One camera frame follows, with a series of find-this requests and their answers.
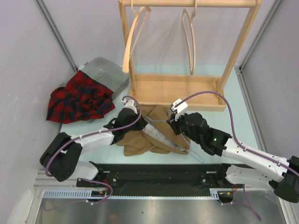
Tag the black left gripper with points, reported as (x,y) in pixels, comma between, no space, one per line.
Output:
(140,125)

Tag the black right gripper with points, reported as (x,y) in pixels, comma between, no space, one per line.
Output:
(174,123)

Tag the brown skirt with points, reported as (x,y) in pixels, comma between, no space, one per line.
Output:
(137,144)

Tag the red plaid cloth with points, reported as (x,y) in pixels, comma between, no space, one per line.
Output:
(81,99)

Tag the wooden hanger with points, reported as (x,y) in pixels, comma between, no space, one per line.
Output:
(129,46)
(190,41)

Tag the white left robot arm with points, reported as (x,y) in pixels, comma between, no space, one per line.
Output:
(60,159)

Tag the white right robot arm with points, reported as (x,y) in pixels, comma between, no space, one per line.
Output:
(277,173)

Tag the wooden clothes rack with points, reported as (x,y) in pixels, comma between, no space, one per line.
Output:
(163,89)

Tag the grey plastic bin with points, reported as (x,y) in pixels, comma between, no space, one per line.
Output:
(108,74)

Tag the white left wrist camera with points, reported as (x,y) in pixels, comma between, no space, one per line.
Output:
(130,104)

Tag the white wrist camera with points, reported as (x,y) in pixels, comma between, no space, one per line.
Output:
(178,108)
(130,104)

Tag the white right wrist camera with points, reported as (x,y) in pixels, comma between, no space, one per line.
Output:
(178,108)

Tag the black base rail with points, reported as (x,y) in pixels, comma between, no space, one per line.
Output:
(164,180)

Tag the grey aluminium frame post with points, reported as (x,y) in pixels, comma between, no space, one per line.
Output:
(240,75)

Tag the white slotted cable duct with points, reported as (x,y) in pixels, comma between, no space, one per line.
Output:
(93,194)

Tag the left aluminium frame post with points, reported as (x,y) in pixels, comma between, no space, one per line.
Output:
(54,30)

